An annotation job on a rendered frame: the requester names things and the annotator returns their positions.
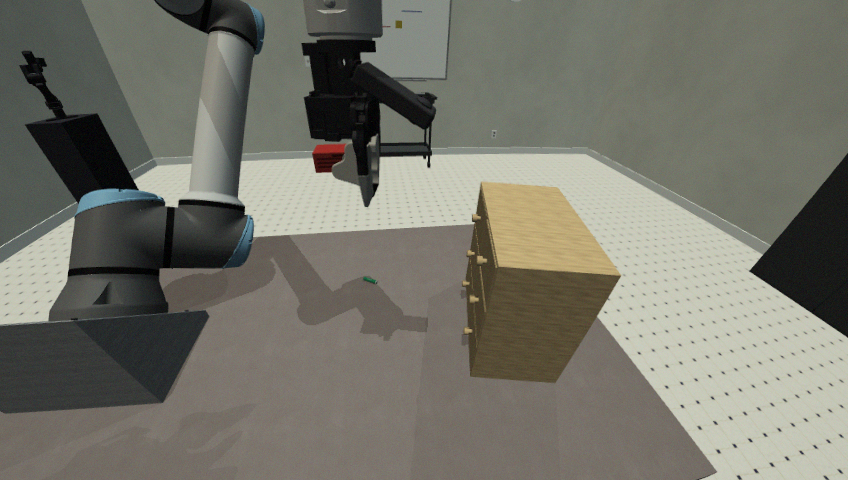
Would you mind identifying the wooden chest of drawers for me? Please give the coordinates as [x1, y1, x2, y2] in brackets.
[470, 182, 621, 383]

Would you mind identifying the wooden drawer front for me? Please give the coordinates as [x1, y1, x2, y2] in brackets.
[469, 266, 486, 344]
[462, 257, 473, 314]
[463, 304, 477, 372]
[476, 221, 497, 309]
[472, 188, 487, 252]
[467, 225, 479, 288]

